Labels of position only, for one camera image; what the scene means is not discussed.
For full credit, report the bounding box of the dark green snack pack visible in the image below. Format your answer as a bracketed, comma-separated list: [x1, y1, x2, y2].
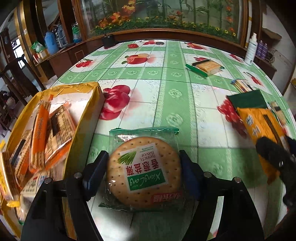
[226, 90, 267, 109]

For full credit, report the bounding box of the round french flavor cracker pack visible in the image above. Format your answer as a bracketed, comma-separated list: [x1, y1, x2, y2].
[100, 126, 185, 211]

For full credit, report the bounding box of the orange cracker pack with barcode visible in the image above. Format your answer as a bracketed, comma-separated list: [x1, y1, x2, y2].
[29, 100, 51, 173]

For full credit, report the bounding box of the orange cracker pack in box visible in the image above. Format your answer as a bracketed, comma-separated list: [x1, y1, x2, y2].
[45, 102, 76, 170]

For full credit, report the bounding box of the green snack bag on cabinet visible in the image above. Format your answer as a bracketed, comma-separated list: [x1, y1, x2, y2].
[31, 41, 46, 54]

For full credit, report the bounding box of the wooden sideboard cabinet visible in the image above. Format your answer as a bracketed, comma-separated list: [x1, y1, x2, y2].
[36, 39, 103, 79]

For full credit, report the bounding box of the floral glass partition panel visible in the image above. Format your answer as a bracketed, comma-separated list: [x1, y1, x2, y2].
[79, 0, 247, 43]

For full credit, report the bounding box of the grey thermos jug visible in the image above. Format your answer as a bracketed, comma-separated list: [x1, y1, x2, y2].
[56, 24, 67, 48]

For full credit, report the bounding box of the purple bottle right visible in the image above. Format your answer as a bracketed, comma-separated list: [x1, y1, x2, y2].
[261, 43, 268, 60]

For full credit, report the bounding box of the green edged cracker pack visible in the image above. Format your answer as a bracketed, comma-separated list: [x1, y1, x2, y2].
[186, 58, 224, 78]

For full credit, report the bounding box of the green cherry patterned tablecloth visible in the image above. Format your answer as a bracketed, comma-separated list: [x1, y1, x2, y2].
[56, 40, 295, 235]

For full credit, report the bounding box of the small black cup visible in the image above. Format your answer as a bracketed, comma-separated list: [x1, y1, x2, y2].
[102, 35, 116, 49]

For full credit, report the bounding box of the wooden chair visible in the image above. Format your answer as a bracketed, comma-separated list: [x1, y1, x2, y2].
[1, 54, 46, 106]

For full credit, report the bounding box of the purple bottle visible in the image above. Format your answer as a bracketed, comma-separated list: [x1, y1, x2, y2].
[261, 43, 268, 60]
[256, 40, 264, 58]

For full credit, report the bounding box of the salted egg yolk biscuit pack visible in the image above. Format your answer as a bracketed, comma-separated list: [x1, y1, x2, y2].
[15, 171, 51, 225]

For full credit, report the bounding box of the white spray bottle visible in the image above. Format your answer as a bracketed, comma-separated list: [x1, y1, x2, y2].
[244, 33, 258, 65]

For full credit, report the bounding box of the yellow orange snack pack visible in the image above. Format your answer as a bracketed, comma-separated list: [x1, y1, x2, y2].
[237, 108, 295, 186]

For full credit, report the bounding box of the yellow cardboard box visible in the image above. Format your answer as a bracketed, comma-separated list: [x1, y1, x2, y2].
[1, 82, 105, 240]

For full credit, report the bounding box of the purple bottle left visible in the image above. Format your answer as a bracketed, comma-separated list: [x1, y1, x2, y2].
[256, 40, 264, 58]

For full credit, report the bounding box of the blue thermos jug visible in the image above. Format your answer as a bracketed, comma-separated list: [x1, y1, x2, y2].
[44, 32, 59, 55]

